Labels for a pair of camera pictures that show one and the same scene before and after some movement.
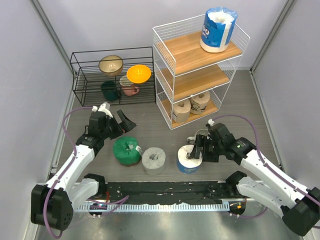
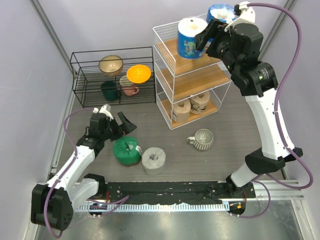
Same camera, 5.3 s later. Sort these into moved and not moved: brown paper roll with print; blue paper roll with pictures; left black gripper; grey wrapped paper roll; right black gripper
Moved: blue paper roll with pictures; right black gripper
Not moved: grey wrapped paper roll; left black gripper; brown paper roll with print
